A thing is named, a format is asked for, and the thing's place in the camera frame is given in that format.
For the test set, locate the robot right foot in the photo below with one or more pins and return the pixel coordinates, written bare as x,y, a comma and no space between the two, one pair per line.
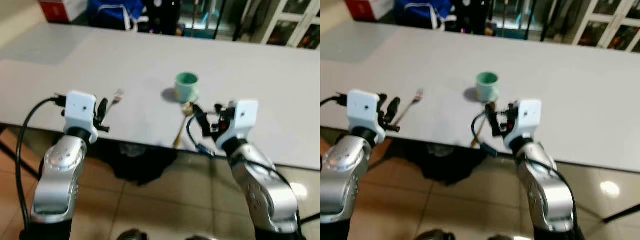
501,237
199,238

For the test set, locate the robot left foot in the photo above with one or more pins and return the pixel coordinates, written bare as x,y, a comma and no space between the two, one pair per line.
131,235
434,235

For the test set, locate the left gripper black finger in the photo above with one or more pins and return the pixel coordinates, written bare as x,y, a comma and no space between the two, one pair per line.
104,129
394,107
393,128
103,107

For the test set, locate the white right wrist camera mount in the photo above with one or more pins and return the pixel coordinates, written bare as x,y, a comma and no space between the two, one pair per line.
245,117
527,117

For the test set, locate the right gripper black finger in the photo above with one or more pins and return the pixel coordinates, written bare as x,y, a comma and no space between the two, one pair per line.
496,129
201,115
493,114
205,129

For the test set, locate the red cardboard box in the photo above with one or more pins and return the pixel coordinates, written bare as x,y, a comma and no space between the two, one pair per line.
60,9
367,7

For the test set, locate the white glass door cabinet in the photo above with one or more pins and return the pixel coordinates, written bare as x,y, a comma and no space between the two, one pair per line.
295,27
607,27

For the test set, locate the silver metal fork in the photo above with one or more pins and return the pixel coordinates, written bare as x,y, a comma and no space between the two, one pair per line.
419,94
118,95

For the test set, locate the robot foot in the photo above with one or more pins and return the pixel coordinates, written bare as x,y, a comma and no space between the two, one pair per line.
131,235
199,238
434,235
501,237

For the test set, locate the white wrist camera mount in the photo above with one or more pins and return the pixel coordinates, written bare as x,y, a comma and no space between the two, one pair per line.
245,117
80,110
527,117
362,107

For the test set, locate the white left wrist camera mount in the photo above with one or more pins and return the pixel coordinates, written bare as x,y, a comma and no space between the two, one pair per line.
80,110
362,107

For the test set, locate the black tripod pole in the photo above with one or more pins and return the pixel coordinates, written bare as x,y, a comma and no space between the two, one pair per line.
220,20
531,20

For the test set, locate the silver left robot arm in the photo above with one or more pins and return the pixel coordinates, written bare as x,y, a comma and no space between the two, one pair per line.
57,175
340,175

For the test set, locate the gold metal spoon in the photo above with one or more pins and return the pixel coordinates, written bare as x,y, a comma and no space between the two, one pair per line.
477,135
179,132

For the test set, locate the green ceramic mug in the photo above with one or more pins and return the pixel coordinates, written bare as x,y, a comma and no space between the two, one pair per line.
487,90
187,90

